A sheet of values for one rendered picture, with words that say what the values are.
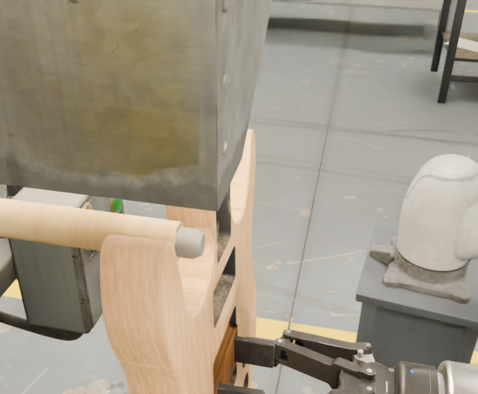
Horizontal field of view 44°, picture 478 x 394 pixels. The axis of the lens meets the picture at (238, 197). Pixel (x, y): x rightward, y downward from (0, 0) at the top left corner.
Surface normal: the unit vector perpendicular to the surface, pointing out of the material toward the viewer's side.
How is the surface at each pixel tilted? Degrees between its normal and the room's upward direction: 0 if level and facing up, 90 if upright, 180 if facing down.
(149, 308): 81
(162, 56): 90
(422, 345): 90
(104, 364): 0
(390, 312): 90
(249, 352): 83
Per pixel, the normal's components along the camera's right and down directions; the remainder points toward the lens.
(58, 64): -0.21, 0.51
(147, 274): -0.20, 0.17
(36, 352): 0.01, -0.85
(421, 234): -0.71, 0.36
